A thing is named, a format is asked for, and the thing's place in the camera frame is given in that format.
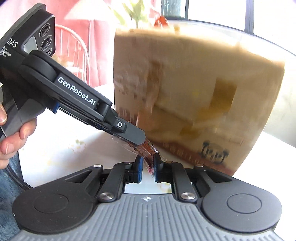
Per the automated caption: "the clear brown candy wrapper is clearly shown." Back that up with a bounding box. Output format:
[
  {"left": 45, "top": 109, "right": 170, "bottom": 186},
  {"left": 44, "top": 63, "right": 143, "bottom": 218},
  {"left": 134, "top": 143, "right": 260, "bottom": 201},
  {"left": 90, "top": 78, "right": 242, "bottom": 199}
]
[{"left": 112, "top": 136, "right": 159, "bottom": 177}]

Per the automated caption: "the red snack packet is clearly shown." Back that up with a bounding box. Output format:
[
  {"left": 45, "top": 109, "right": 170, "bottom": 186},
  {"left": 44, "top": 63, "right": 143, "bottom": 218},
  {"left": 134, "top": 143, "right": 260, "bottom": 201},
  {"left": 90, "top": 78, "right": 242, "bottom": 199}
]
[{"left": 154, "top": 15, "right": 168, "bottom": 28}]

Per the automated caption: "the person's left hand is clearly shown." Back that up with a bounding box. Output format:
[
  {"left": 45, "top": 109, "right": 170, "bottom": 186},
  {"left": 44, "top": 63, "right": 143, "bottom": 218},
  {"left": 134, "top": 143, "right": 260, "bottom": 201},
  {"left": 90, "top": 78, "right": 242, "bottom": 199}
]
[{"left": 0, "top": 102, "right": 38, "bottom": 170}]

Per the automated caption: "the red patterned curtain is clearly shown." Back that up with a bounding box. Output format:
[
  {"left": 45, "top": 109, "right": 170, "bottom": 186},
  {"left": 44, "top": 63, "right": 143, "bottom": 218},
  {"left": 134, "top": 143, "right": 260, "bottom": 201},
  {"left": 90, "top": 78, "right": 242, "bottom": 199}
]
[{"left": 28, "top": 0, "right": 163, "bottom": 88}]

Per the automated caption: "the brown cardboard box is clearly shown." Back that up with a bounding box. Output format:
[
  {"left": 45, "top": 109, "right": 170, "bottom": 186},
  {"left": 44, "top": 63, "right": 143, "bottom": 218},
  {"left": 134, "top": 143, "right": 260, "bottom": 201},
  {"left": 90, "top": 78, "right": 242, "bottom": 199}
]
[{"left": 113, "top": 28, "right": 285, "bottom": 175}]

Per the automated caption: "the black metal window frame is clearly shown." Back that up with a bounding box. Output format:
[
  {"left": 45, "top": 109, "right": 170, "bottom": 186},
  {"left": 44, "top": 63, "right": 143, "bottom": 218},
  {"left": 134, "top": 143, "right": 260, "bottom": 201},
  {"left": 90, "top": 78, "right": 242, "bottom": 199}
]
[{"left": 161, "top": 1, "right": 295, "bottom": 54}]

